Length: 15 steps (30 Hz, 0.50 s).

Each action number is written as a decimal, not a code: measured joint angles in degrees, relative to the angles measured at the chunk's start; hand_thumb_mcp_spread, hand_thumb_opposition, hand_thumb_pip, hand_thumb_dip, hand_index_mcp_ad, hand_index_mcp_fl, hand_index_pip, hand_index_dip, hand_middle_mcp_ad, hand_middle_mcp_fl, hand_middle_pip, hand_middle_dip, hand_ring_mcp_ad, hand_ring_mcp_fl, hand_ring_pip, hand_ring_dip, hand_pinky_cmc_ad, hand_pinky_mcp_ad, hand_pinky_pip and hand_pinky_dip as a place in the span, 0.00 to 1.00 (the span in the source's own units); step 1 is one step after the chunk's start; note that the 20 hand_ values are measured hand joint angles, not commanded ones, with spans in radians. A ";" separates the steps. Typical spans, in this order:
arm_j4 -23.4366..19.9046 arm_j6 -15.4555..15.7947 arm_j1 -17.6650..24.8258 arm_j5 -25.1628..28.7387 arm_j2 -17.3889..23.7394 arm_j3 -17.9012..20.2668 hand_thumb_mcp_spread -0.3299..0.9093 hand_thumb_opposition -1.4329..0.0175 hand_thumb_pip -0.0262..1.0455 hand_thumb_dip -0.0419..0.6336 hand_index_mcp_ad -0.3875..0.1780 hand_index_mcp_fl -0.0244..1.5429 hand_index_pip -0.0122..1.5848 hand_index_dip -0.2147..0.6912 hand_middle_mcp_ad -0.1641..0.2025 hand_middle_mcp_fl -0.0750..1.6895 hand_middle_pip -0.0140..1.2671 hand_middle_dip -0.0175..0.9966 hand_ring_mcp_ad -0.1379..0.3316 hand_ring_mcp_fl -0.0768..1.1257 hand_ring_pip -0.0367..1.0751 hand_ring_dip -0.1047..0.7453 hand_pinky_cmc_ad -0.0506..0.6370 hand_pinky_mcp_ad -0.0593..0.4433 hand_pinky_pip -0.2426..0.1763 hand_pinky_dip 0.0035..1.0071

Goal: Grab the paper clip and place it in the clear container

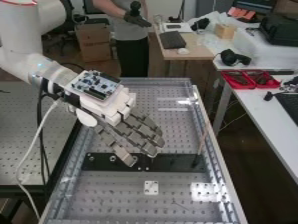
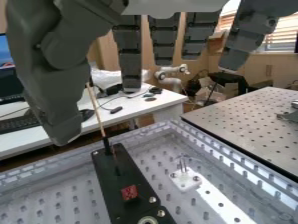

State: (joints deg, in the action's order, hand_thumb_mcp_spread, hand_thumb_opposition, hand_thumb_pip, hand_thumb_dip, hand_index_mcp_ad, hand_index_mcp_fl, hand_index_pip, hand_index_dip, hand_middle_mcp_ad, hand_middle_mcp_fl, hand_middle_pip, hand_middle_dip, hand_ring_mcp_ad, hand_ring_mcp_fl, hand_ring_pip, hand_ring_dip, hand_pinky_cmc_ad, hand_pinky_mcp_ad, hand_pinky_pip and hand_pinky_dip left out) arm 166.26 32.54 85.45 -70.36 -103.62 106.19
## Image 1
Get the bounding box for person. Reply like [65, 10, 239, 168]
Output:
[91, 0, 152, 79]

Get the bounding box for black plate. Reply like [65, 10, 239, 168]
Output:
[81, 152, 210, 174]

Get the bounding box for white desk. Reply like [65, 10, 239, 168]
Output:
[211, 74, 298, 183]
[187, 10, 298, 73]

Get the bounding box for black headphones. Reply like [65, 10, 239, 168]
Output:
[219, 48, 252, 67]

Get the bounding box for black case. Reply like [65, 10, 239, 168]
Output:
[258, 12, 298, 47]

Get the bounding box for small wooden box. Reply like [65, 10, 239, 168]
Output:
[214, 22, 236, 40]

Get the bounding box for black keyboard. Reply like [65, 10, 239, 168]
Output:
[272, 92, 298, 127]
[158, 30, 188, 50]

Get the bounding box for red tray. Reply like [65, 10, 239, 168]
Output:
[219, 69, 258, 90]
[246, 69, 282, 89]

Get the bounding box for clear box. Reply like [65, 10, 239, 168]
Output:
[38, 77, 250, 224]

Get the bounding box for black chair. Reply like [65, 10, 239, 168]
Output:
[39, 0, 77, 36]

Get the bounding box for small white block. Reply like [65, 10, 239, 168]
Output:
[142, 180, 159, 196]

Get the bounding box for white cable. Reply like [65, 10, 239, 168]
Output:
[14, 100, 59, 221]

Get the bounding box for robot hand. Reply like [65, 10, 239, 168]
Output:
[62, 69, 166, 168]

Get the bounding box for wooden desk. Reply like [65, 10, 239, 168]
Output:
[147, 30, 219, 80]

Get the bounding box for cardboard box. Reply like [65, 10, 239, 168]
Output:
[73, 22, 114, 63]

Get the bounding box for black cable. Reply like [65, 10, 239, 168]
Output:
[35, 62, 86, 188]

